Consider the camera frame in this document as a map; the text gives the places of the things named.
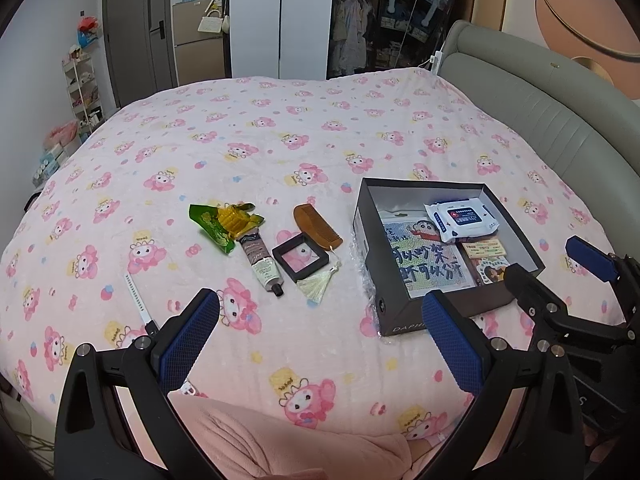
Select cartoon bead picture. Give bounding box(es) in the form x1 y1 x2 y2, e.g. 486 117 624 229
381 217 478 298

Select grey door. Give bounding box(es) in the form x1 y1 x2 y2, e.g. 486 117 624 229
102 0 178 108

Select white perforated watch strap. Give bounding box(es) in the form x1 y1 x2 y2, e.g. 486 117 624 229
124 273 196 397

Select grey green bed headboard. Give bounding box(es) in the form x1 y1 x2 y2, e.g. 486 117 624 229
442 20 640 281

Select white shelf rack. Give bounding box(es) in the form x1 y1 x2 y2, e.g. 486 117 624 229
62 52 107 129

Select dark grey cardboard box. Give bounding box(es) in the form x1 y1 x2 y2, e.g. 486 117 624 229
352 177 546 338

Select pink flower bouquet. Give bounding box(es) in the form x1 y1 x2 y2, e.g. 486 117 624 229
44 120 82 152

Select yellow hair claw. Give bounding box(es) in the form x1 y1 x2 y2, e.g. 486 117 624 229
217 203 254 234

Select pink pajama pants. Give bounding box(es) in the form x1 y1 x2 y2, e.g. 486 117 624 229
170 392 481 480

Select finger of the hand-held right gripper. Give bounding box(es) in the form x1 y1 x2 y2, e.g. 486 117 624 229
565 235 640 311
503 263 601 356

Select round orange wall decor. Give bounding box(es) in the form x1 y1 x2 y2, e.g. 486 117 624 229
534 0 640 57

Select white wet wipes pack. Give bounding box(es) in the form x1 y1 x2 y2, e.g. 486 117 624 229
424 199 501 246

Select hand cream tube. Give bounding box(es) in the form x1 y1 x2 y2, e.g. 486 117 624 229
237 227 286 297

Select dark cartoon card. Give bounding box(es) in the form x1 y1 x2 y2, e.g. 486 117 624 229
472 256 512 286

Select white wardrobe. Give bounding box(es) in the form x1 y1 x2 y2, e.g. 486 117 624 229
230 0 334 81

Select clear bubble wrap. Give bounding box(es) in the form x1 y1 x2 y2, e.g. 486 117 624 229
350 237 396 342

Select wooden comb with tassel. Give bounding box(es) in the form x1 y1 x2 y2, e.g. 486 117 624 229
293 203 346 306

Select cream handbag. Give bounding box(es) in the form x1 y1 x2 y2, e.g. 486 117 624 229
198 7 227 37

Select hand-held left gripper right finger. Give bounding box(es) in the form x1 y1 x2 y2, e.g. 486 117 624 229
421 290 586 480

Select green snack packet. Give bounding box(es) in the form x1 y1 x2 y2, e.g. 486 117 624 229
189 203 266 254

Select black square display frame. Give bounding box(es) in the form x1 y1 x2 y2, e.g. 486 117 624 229
271 241 330 281

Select yellow pink card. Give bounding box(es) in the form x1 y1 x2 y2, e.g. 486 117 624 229
460 241 503 261

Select brown cabinet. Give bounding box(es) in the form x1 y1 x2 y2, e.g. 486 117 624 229
172 0 232 87

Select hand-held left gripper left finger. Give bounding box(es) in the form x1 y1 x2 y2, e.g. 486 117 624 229
54 287 223 480

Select glass display cabinet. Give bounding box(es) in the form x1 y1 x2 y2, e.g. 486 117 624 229
327 0 463 79

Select pink printed blanket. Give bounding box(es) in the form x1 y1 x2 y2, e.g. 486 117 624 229
0 67 631 443

